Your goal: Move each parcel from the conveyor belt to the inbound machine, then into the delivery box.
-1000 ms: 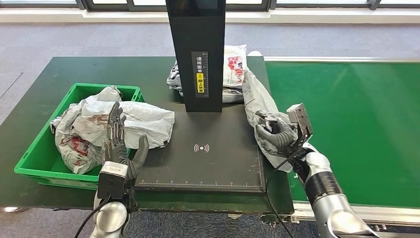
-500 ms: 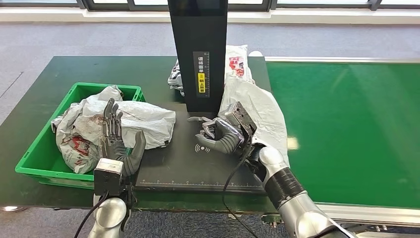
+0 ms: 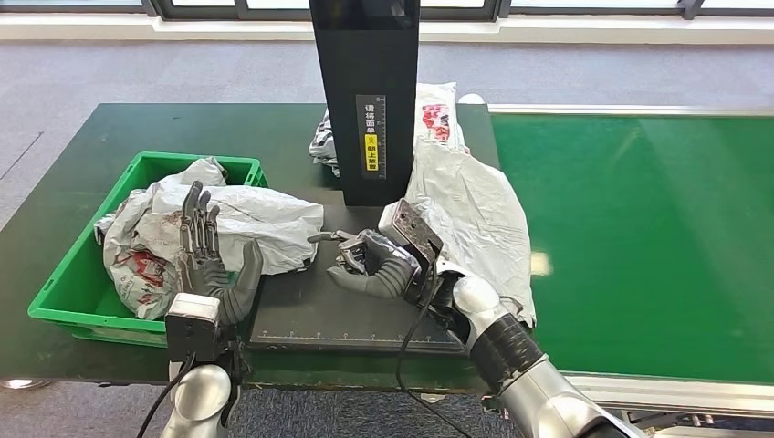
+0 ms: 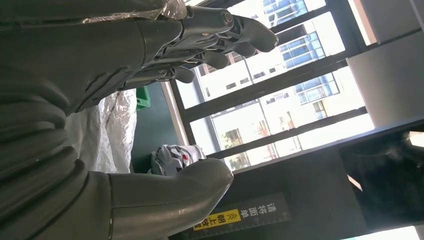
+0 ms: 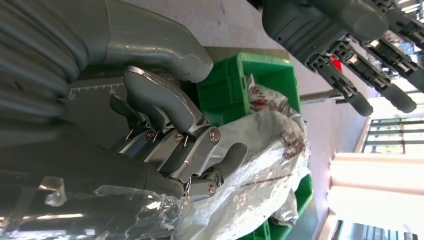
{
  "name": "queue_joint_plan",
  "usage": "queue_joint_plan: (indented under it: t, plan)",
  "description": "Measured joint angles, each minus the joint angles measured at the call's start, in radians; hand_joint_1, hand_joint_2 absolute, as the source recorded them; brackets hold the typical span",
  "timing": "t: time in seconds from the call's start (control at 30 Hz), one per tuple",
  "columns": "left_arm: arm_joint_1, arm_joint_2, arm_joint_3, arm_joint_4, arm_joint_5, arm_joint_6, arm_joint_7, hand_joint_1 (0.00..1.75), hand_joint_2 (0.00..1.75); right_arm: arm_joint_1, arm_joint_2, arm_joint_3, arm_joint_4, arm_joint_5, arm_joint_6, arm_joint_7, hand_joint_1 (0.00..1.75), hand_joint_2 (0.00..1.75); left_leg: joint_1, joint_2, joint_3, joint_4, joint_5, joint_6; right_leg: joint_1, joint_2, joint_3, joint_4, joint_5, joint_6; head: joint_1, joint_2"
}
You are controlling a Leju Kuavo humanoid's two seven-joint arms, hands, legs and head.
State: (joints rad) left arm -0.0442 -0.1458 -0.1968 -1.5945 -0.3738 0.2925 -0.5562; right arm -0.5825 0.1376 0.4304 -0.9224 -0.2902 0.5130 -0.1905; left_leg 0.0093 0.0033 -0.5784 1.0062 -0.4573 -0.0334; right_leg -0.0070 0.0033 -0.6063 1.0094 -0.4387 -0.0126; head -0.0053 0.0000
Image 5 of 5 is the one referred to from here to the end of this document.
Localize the chrome metal tube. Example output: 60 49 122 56
299 89 345 105

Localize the green plastic crate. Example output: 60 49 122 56
197 52 314 240

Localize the dark window frame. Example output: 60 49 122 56
361 117 424 155

